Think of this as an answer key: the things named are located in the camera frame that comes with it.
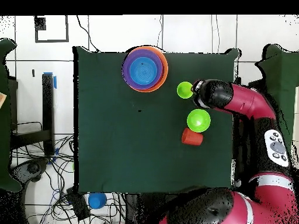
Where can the black furniture panel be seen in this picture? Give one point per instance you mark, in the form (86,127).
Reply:
(12,105)

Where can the green plastic bowl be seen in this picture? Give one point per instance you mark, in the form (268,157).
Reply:
(198,120)

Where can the black post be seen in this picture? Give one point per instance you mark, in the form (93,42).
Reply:
(237,128)

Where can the green cloth side table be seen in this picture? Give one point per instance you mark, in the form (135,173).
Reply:
(4,140)
(285,70)

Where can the beige cardboard piece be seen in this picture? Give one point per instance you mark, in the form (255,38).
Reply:
(1,99)

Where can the dark grey office chair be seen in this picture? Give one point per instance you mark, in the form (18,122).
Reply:
(32,168)

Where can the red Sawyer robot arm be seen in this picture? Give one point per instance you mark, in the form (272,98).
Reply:
(247,102)

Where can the green plastic cup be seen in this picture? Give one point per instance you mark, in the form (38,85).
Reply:
(184,90)

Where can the black box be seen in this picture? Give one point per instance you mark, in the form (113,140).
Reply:
(78,205)

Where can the purple plastic bowl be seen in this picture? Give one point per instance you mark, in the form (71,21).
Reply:
(126,70)

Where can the blue plastic bowl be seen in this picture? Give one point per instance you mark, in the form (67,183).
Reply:
(143,71)

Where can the blue plastic cup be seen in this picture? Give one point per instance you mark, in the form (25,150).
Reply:
(97,200)

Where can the orange plastic bowl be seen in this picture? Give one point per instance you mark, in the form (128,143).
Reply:
(166,70)

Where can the orange-red plastic cup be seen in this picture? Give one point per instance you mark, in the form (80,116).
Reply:
(192,137)

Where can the dark green tablecloth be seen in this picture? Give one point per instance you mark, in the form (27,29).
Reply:
(105,140)

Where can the black frame with blue tape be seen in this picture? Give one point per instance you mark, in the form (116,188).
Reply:
(48,105)

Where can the beige boxes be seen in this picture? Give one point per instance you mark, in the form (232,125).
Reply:
(297,105)

